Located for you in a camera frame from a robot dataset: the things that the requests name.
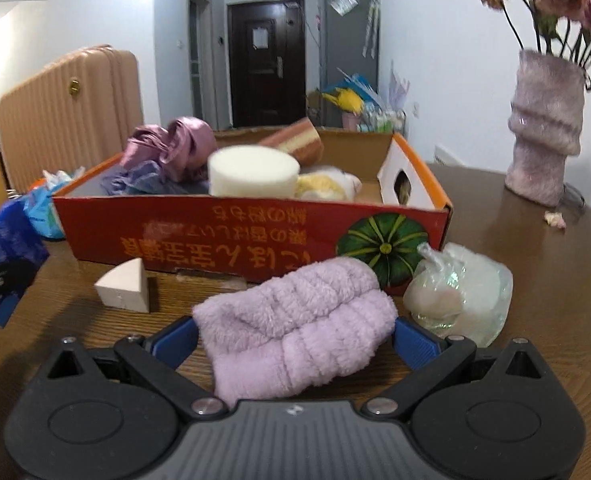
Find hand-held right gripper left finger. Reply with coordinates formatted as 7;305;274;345
42;315;228;421

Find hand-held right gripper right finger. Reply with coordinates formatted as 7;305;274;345
363;317;546;418

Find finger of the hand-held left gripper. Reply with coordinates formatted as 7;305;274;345
0;202;51;328

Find red cardboard box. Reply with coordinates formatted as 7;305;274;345
52;127;453;291

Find lilac fluffy towel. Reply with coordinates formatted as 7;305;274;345
192;256;400;410

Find white plush toy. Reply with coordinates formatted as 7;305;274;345
333;172;363;195

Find white round sponge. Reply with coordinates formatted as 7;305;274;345
208;145;301;198

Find yellow plush sheep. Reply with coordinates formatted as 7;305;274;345
295;170;349;201

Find mauve satin scrunchie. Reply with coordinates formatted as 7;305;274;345
120;116;217;184

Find pink layered sponge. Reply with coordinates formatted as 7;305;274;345
258;116;325;166

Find blue tissue pack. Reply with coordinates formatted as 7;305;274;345
22;169;86;239

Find clear plastic bag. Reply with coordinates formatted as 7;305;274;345
403;242;515;347

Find white wedge sponge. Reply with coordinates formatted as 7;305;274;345
94;258;158;314

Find pink ribbed suitcase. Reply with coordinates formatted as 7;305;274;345
0;44;143;193

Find black eyeglasses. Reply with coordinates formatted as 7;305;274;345
560;182;586;211

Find white storage cart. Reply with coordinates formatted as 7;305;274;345
358;102;406;133

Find pink textured vase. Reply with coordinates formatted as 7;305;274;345
505;49;587;207

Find yellow watering can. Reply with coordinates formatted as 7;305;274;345
322;87;365;113

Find brown cardboard carton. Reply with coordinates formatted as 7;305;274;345
306;89;323;126

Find grey interior door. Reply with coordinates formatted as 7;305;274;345
188;0;216;131

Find blue plastic item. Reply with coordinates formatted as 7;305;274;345
336;67;376;103

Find dark brown entrance door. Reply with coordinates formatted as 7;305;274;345
226;0;307;128

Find grey refrigerator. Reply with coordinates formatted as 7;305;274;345
319;0;380;128

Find white folded umbrella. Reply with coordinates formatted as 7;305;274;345
363;0;380;58

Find white wall heater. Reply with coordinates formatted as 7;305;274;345
434;144;476;168

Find purple wall decal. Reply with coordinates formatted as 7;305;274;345
388;60;411;111

